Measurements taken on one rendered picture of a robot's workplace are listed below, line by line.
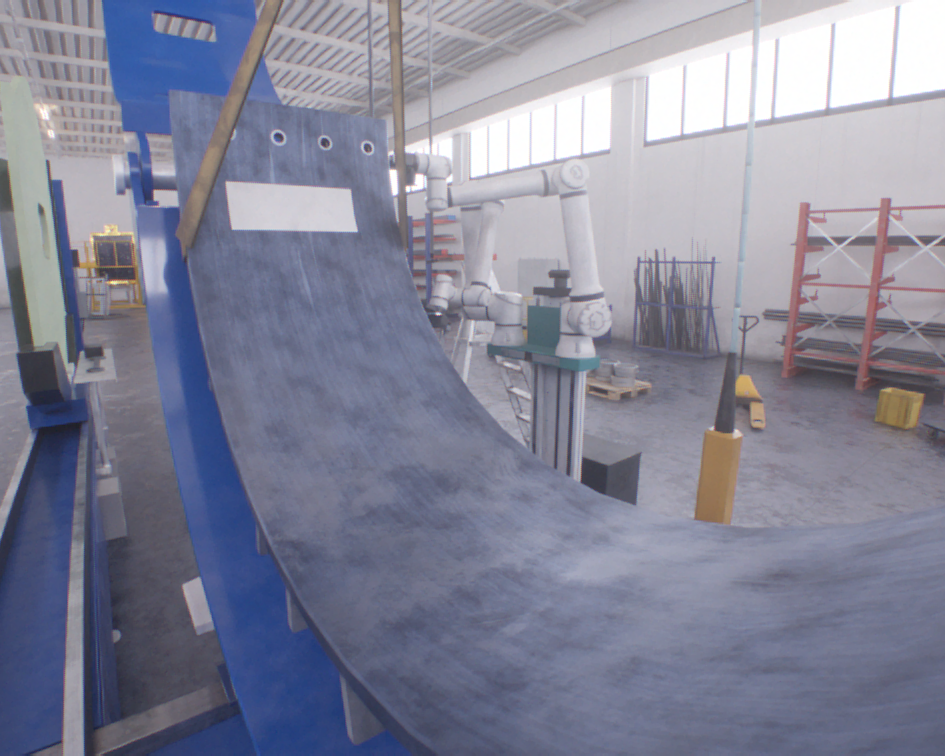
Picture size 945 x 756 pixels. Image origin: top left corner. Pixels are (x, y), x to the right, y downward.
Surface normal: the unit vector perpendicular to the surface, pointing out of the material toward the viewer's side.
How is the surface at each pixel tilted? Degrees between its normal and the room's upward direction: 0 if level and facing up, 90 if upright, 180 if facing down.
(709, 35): 90
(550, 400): 90
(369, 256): 65
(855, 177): 90
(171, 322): 69
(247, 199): 75
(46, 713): 0
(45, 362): 89
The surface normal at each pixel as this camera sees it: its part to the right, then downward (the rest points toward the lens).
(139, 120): 0.60, 0.22
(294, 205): 0.56, -0.08
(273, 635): 0.21, -0.85
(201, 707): 0.00, -0.98
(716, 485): -0.80, 0.13
